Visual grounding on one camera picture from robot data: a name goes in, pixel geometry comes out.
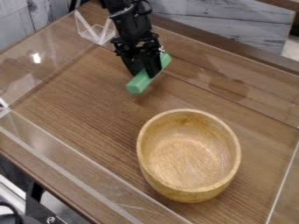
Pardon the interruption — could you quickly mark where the black cable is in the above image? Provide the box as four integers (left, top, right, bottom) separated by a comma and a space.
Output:
0, 201, 24, 224

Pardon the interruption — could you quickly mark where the brown wooden bowl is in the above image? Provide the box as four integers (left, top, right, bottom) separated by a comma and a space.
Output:
134, 108, 241, 203

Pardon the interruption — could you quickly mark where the black table leg bracket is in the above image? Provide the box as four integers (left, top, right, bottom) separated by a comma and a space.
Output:
25, 182, 72, 224

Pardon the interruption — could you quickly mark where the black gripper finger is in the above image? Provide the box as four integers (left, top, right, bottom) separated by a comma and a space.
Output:
120, 54, 144, 76
141, 52, 162, 78

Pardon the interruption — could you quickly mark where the clear acrylic tray wall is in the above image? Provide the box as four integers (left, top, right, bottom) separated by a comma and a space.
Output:
0, 107, 190, 224

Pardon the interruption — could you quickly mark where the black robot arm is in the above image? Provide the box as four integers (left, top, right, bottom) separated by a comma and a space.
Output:
98, 0, 162, 78

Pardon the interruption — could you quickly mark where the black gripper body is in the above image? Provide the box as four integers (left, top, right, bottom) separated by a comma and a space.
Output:
110, 32, 161, 59

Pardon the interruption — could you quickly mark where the clear acrylic corner bracket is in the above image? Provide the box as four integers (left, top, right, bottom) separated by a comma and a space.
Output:
73, 10, 117, 46

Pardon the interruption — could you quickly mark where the green rectangular block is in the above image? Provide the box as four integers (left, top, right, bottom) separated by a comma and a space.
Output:
125, 52, 172, 95

